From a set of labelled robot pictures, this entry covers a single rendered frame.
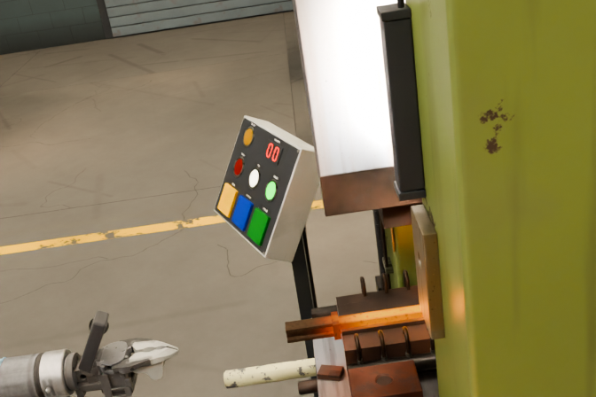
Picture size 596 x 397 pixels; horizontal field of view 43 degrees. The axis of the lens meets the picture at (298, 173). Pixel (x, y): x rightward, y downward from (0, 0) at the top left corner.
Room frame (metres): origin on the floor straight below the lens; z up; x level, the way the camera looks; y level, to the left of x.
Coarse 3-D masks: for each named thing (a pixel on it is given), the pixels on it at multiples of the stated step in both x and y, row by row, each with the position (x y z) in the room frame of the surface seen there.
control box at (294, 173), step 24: (240, 144) 1.89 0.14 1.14; (264, 144) 1.78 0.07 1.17; (288, 144) 1.69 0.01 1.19; (264, 168) 1.74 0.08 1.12; (288, 168) 1.64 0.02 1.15; (312, 168) 1.64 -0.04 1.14; (240, 192) 1.79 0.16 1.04; (264, 192) 1.69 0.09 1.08; (288, 192) 1.61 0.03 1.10; (312, 192) 1.64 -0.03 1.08; (288, 216) 1.61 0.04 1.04; (264, 240) 1.61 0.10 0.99; (288, 240) 1.60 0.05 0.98
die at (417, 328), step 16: (400, 288) 1.33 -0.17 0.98; (416, 288) 1.32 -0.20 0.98; (352, 304) 1.28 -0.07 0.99; (368, 304) 1.27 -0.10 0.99; (384, 304) 1.26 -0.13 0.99; (400, 304) 1.25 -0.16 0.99; (416, 304) 1.23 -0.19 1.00; (400, 320) 1.19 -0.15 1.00; (416, 320) 1.18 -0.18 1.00; (352, 336) 1.17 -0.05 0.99; (368, 336) 1.16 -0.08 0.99; (384, 336) 1.16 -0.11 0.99; (400, 336) 1.15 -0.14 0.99; (416, 336) 1.14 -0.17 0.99; (352, 352) 1.13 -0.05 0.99; (368, 352) 1.13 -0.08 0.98; (400, 352) 1.13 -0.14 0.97; (416, 352) 1.13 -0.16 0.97
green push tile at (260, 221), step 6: (258, 210) 1.67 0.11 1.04; (258, 216) 1.66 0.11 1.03; (264, 216) 1.64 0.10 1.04; (252, 222) 1.67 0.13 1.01; (258, 222) 1.65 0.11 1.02; (264, 222) 1.62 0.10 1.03; (252, 228) 1.66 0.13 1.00; (258, 228) 1.64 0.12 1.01; (264, 228) 1.62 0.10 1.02; (252, 234) 1.65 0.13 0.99; (258, 234) 1.63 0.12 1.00; (264, 234) 1.62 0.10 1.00; (258, 240) 1.62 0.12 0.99
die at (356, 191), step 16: (320, 176) 1.13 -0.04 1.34; (336, 176) 1.13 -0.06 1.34; (352, 176) 1.13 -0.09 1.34; (368, 176) 1.13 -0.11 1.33; (384, 176) 1.13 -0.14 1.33; (336, 192) 1.13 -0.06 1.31; (352, 192) 1.13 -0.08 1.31; (368, 192) 1.13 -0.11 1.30; (384, 192) 1.13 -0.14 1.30; (336, 208) 1.13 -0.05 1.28; (352, 208) 1.13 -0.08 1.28; (368, 208) 1.13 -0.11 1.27
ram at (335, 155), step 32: (320, 0) 1.08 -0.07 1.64; (352, 0) 1.08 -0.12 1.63; (384, 0) 1.08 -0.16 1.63; (320, 32) 1.08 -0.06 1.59; (352, 32) 1.08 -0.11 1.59; (320, 64) 1.08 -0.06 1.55; (352, 64) 1.08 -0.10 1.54; (320, 96) 1.08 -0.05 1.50; (352, 96) 1.08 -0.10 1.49; (384, 96) 1.08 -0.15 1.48; (320, 128) 1.08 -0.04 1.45; (352, 128) 1.08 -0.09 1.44; (384, 128) 1.08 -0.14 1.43; (320, 160) 1.08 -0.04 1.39; (352, 160) 1.08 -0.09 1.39; (384, 160) 1.08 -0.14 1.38
